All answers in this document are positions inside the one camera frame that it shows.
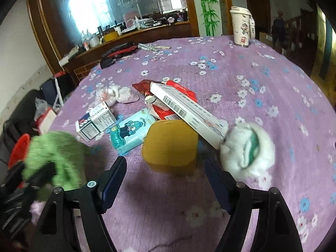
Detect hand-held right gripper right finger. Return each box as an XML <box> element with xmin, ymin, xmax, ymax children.
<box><xmin>205</xmin><ymin>157</ymin><xmax>303</xmax><ymax>252</ymax></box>

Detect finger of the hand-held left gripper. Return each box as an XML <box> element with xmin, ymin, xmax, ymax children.
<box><xmin>24</xmin><ymin>161</ymin><xmax>57</xmax><ymax>189</ymax></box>

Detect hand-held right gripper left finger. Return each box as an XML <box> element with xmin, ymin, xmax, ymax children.
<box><xmin>31</xmin><ymin>155</ymin><xmax>128</xmax><ymax>252</ymax></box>

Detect green fuzzy cloth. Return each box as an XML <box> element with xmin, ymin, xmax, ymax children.
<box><xmin>21</xmin><ymin>131</ymin><xmax>91</xmax><ymax>200</ymax></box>

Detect red plastic basket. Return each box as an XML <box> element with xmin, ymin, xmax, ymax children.
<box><xmin>8</xmin><ymin>133</ymin><xmax>31</xmax><ymax>169</ymax></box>

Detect blue and white medicine box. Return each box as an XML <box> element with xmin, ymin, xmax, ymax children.
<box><xmin>75</xmin><ymin>101</ymin><xmax>118</xmax><ymax>142</ymax></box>

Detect yellow plastic container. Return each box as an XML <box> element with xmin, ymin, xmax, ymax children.
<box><xmin>142</xmin><ymin>120</ymin><xmax>199</xmax><ymax>175</ymax></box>

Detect torn red carton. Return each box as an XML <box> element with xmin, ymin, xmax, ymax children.
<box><xmin>148</xmin><ymin>79</ymin><xmax>198</xmax><ymax>121</ymax></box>

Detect white rolled sock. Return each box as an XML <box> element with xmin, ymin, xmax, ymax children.
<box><xmin>220</xmin><ymin>122</ymin><xmax>276</xmax><ymax>178</ymax></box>

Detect teal cartoon tissue pack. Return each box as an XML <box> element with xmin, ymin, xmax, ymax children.
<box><xmin>106</xmin><ymin>108</ymin><xmax>157</xmax><ymax>156</ymax></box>

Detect red-framed white box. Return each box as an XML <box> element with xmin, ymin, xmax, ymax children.
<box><xmin>35</xmin><ymin>108</ymin><xmax>57</xmax><ymax>134</ymax></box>

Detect clear plastic bag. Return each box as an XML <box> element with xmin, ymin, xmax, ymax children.
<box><xmin>34</xmin><ymin>97</ymin><xmax>53</xmax><ymax>118</ymax></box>

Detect long white carton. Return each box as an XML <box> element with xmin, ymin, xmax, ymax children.
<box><xmin>150</xmin><ymin>82</ymin><xmax>229</xmax><ymax>150</ymax></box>

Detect white plastic bag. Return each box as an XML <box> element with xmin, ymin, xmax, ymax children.
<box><xmin>94</xmin><ymin>83</ymin><xmax>139</xmax><ymax>107</ymax></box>

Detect small white tube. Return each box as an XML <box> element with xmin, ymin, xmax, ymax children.
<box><xmin>144</xmin><ymin>95</ymin><xmax>168</xmax><ymax>111</ymax></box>

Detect dark red snack wrapper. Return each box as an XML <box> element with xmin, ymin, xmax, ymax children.
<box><xmin>132</xmin><ymin>79</ymin><xmax>166</xmax><ymax>96</ymax></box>

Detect purple floral tablecloth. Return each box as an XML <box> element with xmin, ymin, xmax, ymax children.
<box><xmin>34</xmin><ymin>35</ymin><xmax>336</xmax><ymax>252</ymax></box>

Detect red folded umbrella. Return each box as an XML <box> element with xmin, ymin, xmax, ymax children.
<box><xmin>108</xmin><ymin>47</ymin><xmax>138</xmax><ymax>58</ymax></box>

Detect long black tool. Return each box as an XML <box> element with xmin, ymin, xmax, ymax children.
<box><xmin>101</xmin><ymin>43</ymin><xmax>137</xmax><ymax>58</ymax></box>

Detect pile of wrapped chopsticks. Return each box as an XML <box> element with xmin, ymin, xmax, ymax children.
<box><xmin>138</xmin><ymin>43</ymin><xmax>172</xmax><ymax>51</ymax></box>

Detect wooden brick-pattern counter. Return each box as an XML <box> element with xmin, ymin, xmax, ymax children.
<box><xmin>59</xmin><ymin>21</ymin><xmax>192</xmax><ymax>84</ymax></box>

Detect white lidded paper cup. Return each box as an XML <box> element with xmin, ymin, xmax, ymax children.
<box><xmin>230</xmin><ymin>6</ymin><xmax>251</xmax><ymax>48</ymax></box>

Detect gold pillar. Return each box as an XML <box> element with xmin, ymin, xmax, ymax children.
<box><xmin>312</xmin><ymin>3</ymin><xmax>336</xmax><ymax>84</ymax></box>

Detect bamboo painted pillar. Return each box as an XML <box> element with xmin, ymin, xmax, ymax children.
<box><xmin>189</xmin><ymin>0</ymin><xmax>223</xmax><ymax>37</ymax></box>

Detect etched glass panel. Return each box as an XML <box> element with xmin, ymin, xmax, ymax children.
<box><xmin>39</xmin><ymin>0</ymin><xmax>189</xmax><ymax>45</ymax></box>

